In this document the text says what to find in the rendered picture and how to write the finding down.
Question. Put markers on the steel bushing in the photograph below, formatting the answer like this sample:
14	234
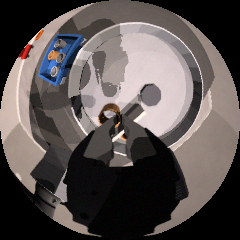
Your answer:
59	57
55	70
60	44

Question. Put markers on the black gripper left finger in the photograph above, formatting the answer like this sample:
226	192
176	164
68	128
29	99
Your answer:
97	145

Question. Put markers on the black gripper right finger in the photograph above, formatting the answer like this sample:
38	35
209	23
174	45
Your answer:
143	144

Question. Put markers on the blue crate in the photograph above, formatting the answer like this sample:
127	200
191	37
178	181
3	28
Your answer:
48	64

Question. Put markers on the bronze bushing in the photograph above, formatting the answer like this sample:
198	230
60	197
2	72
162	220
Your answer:
109	107
124	137
54	56

